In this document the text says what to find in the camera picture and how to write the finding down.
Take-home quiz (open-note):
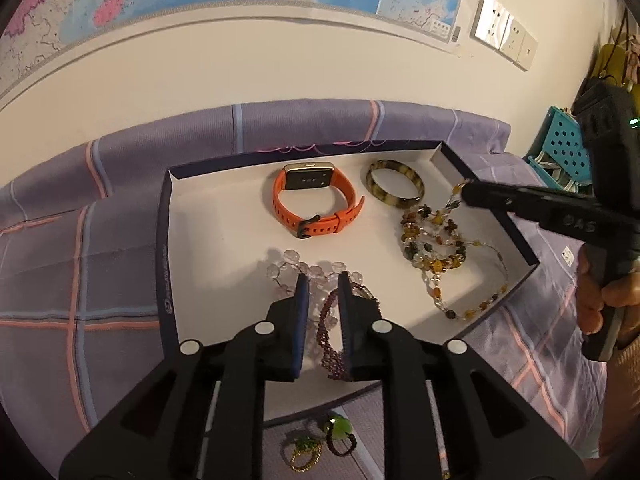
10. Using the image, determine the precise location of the clear crystal bracelet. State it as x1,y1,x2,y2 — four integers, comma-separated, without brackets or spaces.
258,248,363,297

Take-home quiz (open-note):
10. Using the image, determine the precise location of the person's right forearm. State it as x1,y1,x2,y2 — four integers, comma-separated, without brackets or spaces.
597,332,640,461

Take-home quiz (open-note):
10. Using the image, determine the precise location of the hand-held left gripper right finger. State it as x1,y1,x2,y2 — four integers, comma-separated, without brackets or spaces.
337,271,586,480

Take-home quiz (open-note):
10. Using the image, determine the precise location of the teal perforated plastic basket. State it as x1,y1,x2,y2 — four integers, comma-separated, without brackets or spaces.
522,105,594,193

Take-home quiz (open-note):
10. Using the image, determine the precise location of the dark purple box lid tray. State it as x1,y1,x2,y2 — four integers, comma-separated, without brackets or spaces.
156,140,541,428

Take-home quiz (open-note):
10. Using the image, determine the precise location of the yellow hanging bag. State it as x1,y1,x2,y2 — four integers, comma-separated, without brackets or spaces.
595,42,631,86

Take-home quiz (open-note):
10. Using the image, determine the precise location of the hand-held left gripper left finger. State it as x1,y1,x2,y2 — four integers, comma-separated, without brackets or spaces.
59,274,313,480

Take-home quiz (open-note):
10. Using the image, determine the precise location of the white wall socket plate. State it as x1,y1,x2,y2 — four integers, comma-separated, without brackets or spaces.
500,19,527,59
515,32,539,72
470,0,513,44

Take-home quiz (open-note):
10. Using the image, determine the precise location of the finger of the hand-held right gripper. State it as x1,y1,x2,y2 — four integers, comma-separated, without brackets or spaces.
460,178,551,224

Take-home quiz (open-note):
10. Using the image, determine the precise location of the orange smartwatch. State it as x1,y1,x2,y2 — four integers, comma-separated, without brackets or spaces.
271,161,366,240

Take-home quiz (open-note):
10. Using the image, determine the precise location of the gold bead green pendant bracelet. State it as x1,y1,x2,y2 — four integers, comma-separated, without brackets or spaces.
280,435,322,472

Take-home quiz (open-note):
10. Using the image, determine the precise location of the purple beaded bracelet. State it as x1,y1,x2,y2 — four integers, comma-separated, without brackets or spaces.
316,282,381,381

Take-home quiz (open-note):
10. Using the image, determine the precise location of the amber bead necklace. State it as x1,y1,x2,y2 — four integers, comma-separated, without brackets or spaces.
400,180,510,322

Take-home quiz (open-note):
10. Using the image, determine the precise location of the purple checked bed sheet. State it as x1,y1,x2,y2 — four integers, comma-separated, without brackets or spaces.
0,98,608,480

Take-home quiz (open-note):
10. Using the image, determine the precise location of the dark bead green pendant bracelet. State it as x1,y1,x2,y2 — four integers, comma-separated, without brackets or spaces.
320,412,357,457

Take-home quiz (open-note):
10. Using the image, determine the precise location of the person's right hand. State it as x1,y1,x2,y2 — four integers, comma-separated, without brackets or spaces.
576,245,640,334

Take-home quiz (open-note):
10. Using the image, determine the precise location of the tortoiseshell bangle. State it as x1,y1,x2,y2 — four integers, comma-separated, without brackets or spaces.
366,159,426,209

